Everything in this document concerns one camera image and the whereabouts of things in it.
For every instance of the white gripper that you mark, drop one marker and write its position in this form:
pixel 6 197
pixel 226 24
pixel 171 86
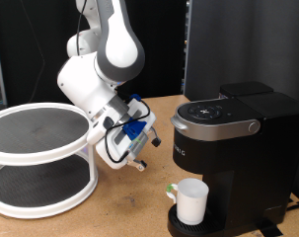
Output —
pixel 106 154

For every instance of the white mug with green tape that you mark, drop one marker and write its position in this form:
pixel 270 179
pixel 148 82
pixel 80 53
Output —
pixel 191 204

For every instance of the black Keurig coffee machine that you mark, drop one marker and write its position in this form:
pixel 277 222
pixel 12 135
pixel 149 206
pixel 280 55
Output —
pixel 247 164

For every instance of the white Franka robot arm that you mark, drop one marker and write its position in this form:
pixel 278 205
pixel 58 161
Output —
pixel 99 72

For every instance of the clear water reservoir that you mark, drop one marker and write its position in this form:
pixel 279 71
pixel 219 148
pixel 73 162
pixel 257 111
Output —
pixel 222 95

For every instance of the white two-tier turntable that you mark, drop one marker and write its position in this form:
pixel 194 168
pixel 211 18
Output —
pixel 40 154

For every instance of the aluminium frame post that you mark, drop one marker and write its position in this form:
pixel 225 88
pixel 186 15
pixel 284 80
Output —
pixel 187 49

